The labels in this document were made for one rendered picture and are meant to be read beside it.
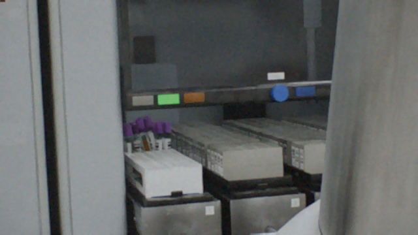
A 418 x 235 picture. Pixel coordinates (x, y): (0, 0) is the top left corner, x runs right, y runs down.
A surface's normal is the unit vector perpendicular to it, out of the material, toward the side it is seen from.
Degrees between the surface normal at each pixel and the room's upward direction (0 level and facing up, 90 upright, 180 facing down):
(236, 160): 90
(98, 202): 90
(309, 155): 90
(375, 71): 101
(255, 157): 90
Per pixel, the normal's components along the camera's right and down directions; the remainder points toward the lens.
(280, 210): 0.25, 0.07
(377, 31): -0.80, 0.27
